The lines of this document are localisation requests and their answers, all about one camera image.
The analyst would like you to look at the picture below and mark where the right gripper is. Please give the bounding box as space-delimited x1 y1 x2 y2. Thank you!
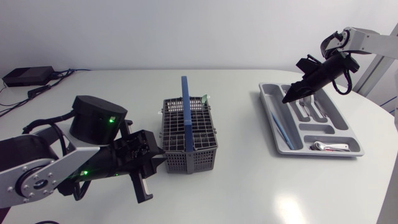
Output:
281 51 361 105

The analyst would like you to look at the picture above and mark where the blue plastic stick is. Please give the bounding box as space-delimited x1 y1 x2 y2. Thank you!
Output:
269 110 295 151

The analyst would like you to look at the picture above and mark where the steel knife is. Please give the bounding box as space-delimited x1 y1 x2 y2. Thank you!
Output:
313 99 328 119

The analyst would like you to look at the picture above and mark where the pale plastic spoon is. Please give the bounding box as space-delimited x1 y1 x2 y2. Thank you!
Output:
323 142 351 152

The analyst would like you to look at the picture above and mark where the black cable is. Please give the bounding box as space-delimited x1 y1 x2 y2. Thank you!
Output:
0 68 76 118

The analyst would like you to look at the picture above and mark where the grey cutlery tray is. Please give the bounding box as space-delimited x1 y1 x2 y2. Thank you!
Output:
258 82 366 157

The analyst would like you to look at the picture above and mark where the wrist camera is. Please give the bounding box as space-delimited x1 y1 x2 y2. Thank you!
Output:
122 129 165 163
295 54 323 78

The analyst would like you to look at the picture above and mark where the blue cable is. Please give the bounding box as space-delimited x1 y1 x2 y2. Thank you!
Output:
55 68 91 77

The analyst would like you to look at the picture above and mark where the grey cutlery basket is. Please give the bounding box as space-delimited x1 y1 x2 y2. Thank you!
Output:
159 75 219 175

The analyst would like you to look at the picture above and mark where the black power brick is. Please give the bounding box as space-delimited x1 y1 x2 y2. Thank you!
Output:
2 65 56 88

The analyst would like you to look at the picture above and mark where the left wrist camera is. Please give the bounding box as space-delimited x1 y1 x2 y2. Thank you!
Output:
122 129 165 163

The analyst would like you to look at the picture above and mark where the steel fork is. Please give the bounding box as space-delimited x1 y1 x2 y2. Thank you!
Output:
297 95 313 118

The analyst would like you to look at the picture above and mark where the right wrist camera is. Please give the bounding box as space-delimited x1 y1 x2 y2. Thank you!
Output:
295 54 323 78

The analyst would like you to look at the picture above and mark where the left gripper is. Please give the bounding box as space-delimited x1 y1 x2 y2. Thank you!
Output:
79 119 168 205

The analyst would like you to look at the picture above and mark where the steel spoon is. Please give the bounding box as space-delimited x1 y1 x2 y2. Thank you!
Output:
310 141 340 152

